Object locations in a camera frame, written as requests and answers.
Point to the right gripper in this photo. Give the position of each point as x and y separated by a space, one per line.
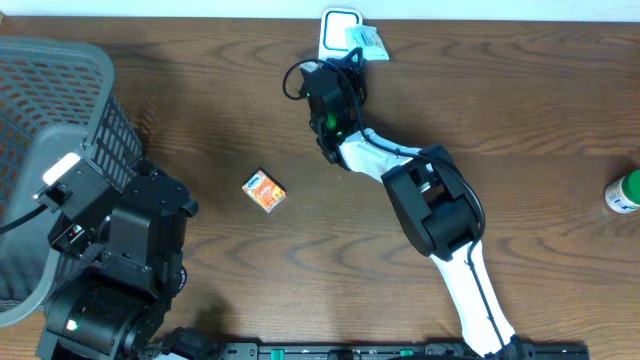
355 95

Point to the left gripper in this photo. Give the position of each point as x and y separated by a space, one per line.
66 239

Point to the teal snack pack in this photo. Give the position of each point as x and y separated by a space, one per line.
368 39

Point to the orange tissue box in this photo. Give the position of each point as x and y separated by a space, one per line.
264 191

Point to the green lid jar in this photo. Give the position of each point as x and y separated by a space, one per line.
622 196

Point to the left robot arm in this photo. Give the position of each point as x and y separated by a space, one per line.
127 244

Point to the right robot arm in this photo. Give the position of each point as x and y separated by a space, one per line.
438 211

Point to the white barcode scanner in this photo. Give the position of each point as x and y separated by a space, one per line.
332 39

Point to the grey plastic basket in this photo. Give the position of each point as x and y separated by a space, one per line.
56 97

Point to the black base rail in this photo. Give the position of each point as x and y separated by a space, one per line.
252 351

